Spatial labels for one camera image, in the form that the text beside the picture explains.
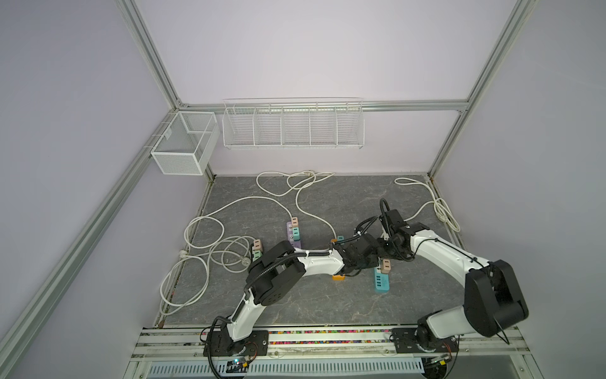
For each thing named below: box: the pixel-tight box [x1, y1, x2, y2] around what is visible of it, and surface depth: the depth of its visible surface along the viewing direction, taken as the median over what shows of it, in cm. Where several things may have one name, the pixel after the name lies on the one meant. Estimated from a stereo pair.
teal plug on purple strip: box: [292, 226, 301, 241], surface depth 95 cm
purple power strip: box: [286, 221, 302, 249], surface depth 96 cm
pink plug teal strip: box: [381, 258, 392, 274], surface depth 85 cm
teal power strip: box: [374, 266, 390, 293], surface depth 85 cm
